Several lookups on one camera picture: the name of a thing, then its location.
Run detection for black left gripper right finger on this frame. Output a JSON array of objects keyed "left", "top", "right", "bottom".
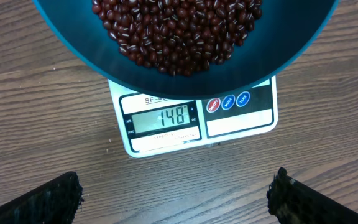
[{"left": 267, "top": 167, "right": 358, "bottom": 224}]

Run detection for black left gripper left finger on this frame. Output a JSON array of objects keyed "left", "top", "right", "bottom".
[{"left": 0, "top": 171, "right": 83, "bottom": 224}]

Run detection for white kitchen scale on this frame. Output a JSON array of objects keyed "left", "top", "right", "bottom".
[{"left": 108, "top": 77, "right": 278, "bottom": 158}]

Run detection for blue metal bowl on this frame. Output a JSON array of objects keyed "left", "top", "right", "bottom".
[{"left": 34, "top": 0, "right": 338, "bottom": 100}]

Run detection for red beans in bowl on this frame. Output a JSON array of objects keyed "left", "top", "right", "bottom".
[{"left": 91, "top": 0, "right": 263, "bottom": 77}]

